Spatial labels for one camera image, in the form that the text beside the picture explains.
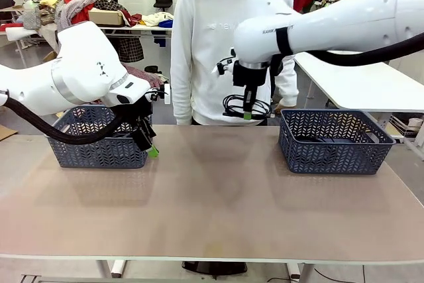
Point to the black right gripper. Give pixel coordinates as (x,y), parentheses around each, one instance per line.
(248,76)

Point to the person in white sweatshirt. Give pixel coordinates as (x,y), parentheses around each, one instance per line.
(198,64)

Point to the plaid clothes heap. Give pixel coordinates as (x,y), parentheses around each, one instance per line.
(152,77)

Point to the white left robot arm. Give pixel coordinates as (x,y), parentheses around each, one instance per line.
(76,71)

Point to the brown cardboard box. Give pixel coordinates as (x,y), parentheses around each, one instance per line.
(106,17)

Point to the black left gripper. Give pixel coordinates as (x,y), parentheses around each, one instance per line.
(142,110)

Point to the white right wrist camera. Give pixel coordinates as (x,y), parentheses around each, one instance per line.
(220,68)

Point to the grey plastic lattice basket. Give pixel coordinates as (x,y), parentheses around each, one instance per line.
(99,157)
(331,160)

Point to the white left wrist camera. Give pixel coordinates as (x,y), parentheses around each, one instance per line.
(167,94)

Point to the black white chequered cloth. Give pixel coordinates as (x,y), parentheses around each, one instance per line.
(130,51)

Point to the person's left hand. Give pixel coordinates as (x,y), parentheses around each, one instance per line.
(281,105)

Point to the red patterned garment pile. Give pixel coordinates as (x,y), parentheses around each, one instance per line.
(76,8)

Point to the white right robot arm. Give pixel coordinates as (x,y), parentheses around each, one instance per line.
(331,21)

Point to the white background table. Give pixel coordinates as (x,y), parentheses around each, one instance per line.
(139,28)

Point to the white cloth pile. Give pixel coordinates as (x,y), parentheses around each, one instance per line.
(155,18)

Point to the blue cloth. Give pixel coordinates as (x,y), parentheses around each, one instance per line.
(165,24)

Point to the white table frame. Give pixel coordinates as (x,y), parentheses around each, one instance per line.
(117,268)

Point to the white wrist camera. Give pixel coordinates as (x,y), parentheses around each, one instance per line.
(167,94)
(220,68)

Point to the grey patterned handbag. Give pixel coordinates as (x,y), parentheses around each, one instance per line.
(31,19)

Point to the person's left forearm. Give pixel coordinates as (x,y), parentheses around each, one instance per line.
(291,90)

